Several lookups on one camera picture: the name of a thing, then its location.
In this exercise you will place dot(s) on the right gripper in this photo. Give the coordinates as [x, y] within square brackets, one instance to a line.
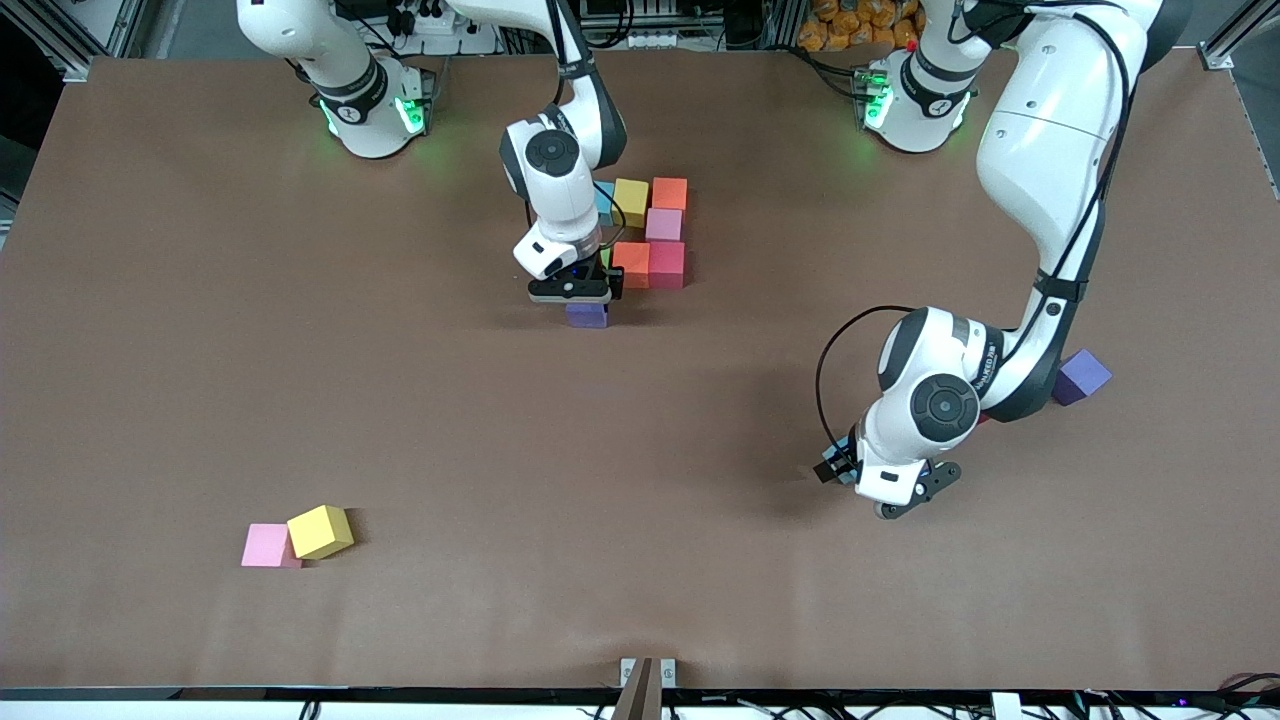
[611, 279]

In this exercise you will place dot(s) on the yellow foam cube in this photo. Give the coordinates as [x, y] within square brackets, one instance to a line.
[630, 200]
[318, 530]

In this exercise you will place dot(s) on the orange fruit bag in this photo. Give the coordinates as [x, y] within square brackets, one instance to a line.
[840, 30]

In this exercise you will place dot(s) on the blue foam cube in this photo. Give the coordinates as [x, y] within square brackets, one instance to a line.
[846, 450]
[604, 200]

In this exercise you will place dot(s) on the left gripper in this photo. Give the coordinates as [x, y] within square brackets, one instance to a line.
[832, 467]

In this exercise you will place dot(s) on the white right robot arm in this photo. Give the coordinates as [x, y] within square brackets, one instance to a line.
[560, 190]

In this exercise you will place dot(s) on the pink foam cube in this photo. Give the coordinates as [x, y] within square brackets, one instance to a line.
[262, 545]
[664, 224]

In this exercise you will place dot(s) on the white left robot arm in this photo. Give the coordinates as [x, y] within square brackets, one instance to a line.
[1040, 150]

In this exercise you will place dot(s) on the grey camera pole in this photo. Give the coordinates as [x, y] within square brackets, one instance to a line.
[640, 695]

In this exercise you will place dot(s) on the grey electronics box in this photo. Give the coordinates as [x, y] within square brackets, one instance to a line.
[640, 40]

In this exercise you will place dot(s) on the metal mounting bracket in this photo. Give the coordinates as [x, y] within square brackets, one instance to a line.
[669, 672]

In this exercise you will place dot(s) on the small white bracket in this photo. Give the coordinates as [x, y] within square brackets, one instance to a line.
[1005, 706]

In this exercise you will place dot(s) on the paper table cover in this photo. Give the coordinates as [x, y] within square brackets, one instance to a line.
[640, 580]

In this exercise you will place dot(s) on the orange foam cube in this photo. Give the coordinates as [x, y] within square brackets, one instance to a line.
[669, 193]
[633, 265]

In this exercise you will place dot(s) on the purple foam cube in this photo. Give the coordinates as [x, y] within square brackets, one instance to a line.
[587, 316]
[1085, 375]

